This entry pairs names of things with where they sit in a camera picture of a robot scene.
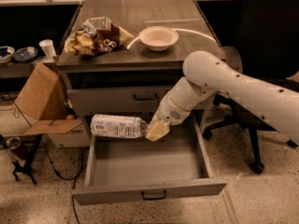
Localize white paper cup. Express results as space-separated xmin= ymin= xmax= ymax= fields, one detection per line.
xmin=39 ymin=39 xmax=56 ymax=59

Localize grey middle drawer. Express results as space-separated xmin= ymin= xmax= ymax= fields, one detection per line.
xmin=67 ymin=86 xmax=172 ymax=116

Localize open cardboard box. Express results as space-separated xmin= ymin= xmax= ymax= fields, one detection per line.
xmin=14 ymin=63 xmax=90 ymax=147

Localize crumpled brown chip bag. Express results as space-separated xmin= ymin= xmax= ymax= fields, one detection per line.
xmin=64 ymin=17 xmax=134 ymax=56

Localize black office chair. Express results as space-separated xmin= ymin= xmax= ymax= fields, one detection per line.
xmin=202 ymin=0 xmax=299 ymax=175

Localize blue white bowl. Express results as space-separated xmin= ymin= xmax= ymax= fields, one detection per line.
xmin=0 ymin=46 xmax=15 ymax=63

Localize clear plastic water bottle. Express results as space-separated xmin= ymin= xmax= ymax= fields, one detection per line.
xmin=91 ymin=114 xmax=148 ymax=139

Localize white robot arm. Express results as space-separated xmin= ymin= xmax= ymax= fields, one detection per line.
xmin=146 ymin=50 xmax=299 ymax=144

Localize black tripod stand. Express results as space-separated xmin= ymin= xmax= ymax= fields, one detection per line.
xmin=0 ymin=134 xmax=42 ymax=185

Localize grey drawer cabinet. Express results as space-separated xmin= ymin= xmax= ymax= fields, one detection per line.
xmin=57 ymin=0 xmax=225 ymax=128

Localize low side shelf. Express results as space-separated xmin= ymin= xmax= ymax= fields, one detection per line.
xmin=0 ymin=57 xmax=55 ymax=78

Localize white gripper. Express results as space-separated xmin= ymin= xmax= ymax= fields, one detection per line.
xmin=146 ymin=92 xmax=190 ymax=142

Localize white paper bowl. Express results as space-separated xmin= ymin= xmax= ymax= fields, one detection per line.
xmin=139 ymin=26 xmax=178 ymax=51

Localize grey open bottom drawer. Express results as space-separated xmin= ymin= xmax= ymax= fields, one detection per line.
xmin=72 ymin=113 xmax=226 ymax=204

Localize black floor cable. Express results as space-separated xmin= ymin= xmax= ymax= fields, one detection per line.
xmin=0 ymin=91 xmax=90 ymax=224

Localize blue patterned bowl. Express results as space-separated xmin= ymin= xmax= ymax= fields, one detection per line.
xmin=13 ymin=47 xmax=38 ymax=63

